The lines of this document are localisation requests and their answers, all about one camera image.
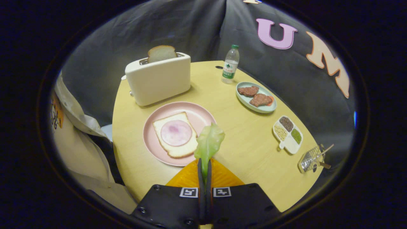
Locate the clear plastic water bottle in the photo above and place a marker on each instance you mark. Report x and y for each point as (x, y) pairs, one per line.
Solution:
(230, 68)

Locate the wooden stick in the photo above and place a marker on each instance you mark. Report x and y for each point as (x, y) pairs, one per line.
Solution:
(327, 149)

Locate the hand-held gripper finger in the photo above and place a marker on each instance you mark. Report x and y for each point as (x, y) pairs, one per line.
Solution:
(209, 203)
(201, 203)

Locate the green lettuce leaf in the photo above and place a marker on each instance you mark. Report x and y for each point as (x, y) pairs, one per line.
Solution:
(208, 140)

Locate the white toast slice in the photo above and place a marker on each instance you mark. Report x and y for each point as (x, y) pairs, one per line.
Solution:
(178, 151)

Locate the brown meat piece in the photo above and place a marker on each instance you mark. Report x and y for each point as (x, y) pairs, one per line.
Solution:
(248, 91)
(260, 100)

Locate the white toaster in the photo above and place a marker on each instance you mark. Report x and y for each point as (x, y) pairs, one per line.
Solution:
(159, 82)

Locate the orange carrot slice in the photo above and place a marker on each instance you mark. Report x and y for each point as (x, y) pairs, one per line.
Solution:
(271, 100)

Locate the brown-crust bread slice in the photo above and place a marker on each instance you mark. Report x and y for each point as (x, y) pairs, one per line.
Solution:
(161, 53)

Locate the white divided seasoning tray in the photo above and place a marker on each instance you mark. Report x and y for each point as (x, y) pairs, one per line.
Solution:
(291, 147)

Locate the pale green oval plate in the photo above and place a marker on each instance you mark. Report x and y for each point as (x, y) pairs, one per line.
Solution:
(243, 99)

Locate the clear glass cup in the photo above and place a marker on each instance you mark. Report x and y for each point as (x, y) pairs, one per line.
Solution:
(310, 160)

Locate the pink round plate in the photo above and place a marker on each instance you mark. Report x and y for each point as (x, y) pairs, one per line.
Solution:
(151, 140)

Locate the pink ham slice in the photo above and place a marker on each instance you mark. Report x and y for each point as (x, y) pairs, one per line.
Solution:
(176, 133)

